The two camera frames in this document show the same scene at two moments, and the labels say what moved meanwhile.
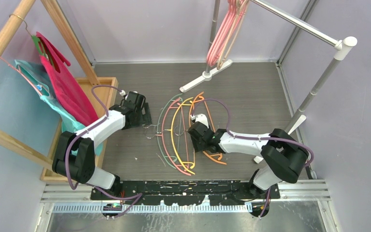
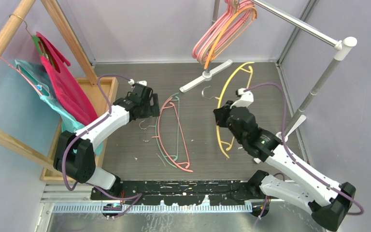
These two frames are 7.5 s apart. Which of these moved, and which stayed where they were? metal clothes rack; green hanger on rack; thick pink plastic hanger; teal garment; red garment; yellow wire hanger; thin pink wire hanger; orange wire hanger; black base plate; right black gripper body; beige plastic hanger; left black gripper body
Moved: left black gripper body; thin pink wire hanger; beige plastic hanger; right black gripper body; yellow wire hanger; orange wire hanger; thick pink plastic hanger
Stayed: red garment; black base plate; green hanger on rack; metal clothes rack; teal garment
